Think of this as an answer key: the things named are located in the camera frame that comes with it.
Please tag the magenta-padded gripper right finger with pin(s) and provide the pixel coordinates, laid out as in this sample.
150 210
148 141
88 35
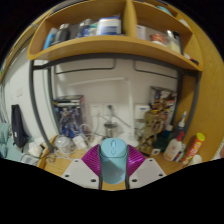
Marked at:
145 170

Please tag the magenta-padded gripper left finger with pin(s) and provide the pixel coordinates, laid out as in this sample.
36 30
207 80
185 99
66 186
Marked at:
81 170

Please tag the light blue computer mouse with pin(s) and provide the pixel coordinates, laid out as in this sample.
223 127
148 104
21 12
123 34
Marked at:
113 160

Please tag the small white desk clock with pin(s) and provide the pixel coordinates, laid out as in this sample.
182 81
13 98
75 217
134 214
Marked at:
155 152

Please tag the white charger block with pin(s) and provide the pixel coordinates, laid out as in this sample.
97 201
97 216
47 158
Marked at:
79 141

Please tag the clear plastic bag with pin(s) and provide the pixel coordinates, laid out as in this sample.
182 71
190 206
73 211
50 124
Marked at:
61 143

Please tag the white lotion bottle red pump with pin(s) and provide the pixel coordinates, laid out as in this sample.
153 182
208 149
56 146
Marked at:
173 148

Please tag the brown tree figure toy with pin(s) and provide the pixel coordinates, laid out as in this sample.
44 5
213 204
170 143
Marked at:
146 133

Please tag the metal cup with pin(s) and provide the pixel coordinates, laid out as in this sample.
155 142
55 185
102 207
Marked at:
110 128

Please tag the white crumpled cloth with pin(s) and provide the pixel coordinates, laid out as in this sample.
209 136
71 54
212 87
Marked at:
35 149

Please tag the red yellow chips canister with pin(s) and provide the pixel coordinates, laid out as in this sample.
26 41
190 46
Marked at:
193 148

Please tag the robot model kit box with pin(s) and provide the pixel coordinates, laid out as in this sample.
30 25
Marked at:
70 116

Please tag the blue spray bottle white nozzle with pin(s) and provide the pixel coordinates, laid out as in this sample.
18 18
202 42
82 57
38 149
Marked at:
181 126

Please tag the white desk lamp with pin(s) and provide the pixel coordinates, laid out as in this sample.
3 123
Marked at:
130 106

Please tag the colourful printed poster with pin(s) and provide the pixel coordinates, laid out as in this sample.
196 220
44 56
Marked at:
165 95

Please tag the black bag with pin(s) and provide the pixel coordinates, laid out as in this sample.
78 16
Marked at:
16 126

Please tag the teal cloth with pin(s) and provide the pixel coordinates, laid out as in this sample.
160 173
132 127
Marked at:
6 143

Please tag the wooden shelf unit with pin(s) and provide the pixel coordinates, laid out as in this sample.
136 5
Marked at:
100 45

